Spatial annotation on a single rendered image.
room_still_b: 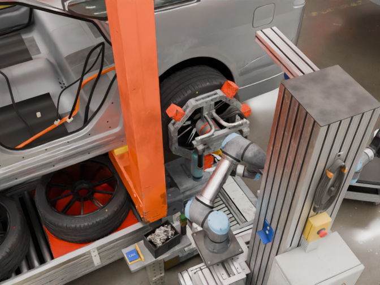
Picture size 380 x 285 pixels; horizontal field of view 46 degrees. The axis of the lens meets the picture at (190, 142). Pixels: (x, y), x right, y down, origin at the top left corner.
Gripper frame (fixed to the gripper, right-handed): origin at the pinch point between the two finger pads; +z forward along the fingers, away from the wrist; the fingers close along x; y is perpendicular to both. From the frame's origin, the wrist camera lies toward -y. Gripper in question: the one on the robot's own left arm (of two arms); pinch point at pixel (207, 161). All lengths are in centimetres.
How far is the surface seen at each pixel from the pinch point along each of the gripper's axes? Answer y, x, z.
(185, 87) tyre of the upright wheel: -34, 29, 23
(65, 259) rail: 44, -70, 76
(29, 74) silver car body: -12, 37, 148
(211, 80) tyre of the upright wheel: -34, 41, 9
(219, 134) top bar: -15.0, 11.7, -4.6
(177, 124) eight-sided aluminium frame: -17.1, 10.7, 23.2
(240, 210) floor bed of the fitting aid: 75, 21, -24
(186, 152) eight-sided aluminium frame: 14.1, 16.0, 19.0
